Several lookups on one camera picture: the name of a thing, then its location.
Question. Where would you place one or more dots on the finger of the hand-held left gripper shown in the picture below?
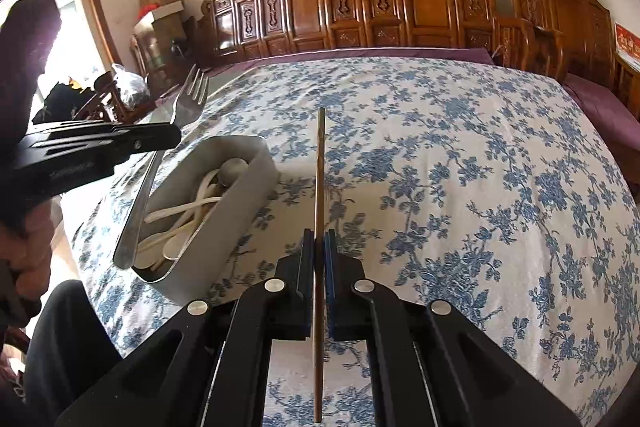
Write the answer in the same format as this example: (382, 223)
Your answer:
(125, 142)
(75, 127)

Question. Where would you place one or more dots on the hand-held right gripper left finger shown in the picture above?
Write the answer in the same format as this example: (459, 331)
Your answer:
(307, 267)

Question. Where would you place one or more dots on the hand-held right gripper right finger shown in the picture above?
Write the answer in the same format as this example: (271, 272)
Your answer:
(331, 267)

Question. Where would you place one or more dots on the metal fork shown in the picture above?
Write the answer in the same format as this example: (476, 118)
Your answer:
(192, 102)

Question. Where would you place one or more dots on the white plastic spoon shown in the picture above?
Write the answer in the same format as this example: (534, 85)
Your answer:
(165, 213)
(175, 249)

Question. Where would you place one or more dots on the metal utensil tray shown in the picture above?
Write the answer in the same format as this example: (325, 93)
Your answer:
(240, 217)

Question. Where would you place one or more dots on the wooden chopstick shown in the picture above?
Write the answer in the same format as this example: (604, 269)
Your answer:
(320, 167)

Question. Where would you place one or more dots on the person's left hand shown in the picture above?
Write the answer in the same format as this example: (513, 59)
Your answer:
(27, 252)

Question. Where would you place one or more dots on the black bag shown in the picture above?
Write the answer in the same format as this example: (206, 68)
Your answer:
(62, 99)

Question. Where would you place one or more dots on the wooden dining chair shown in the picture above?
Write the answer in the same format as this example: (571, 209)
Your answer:
(107, 94)

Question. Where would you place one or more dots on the clear plastic bag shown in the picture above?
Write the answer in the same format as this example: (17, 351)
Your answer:
(131, 86)

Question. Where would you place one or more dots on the white ladle spoon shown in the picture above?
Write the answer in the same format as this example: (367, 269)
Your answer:
(150, 258)

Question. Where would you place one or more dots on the blue floral tablecloth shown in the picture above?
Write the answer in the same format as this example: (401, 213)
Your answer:
(450, 182)

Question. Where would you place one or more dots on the person's black trouser leg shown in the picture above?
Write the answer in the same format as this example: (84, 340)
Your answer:
(70, 337)

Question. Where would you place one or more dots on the carved wooden sofa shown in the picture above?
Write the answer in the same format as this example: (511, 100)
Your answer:
(380, 2)

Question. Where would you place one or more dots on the carved wooden armchair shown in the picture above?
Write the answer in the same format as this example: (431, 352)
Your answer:
(565, 17)

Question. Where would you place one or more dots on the wooden side table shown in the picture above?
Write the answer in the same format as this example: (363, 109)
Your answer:
(627, 82)

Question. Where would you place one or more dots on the wooden door frame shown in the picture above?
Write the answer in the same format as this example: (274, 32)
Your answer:
(97, 7)

